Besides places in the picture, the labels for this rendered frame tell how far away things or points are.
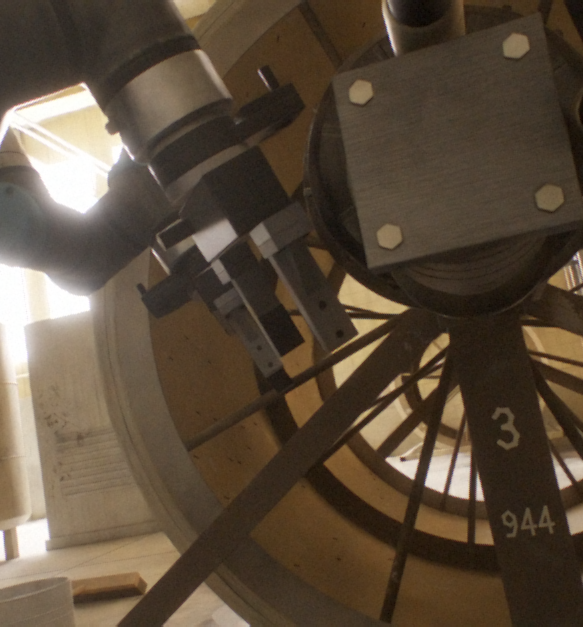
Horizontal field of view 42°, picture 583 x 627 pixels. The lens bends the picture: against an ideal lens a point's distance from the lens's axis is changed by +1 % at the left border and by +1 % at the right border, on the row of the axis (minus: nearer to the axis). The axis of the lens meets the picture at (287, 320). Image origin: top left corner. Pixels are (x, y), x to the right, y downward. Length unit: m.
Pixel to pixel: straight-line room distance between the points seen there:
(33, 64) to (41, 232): 0.38
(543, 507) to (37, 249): 0.88
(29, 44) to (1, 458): 7.07
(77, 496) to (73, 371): 1.16
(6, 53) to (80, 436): 7.05
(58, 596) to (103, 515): 5.01
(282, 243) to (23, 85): 0.20
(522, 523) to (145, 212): 0.78
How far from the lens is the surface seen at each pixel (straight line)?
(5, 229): 0.93
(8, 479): 7.61
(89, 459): 7.51
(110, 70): 0.59
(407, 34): 0.48
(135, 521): 7.35
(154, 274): 1.94
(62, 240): 0.95
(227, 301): 0.87
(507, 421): 1.33
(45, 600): 2.48
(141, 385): 1.71
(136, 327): 1.73
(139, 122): 0.58
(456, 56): 0.47
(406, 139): 0.46
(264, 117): 0.60
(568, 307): 1.41
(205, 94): 0.58
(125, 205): 1.02
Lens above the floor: 0.69
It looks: 8 degrees up
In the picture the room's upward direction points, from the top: 10 degrees counter-clockwise
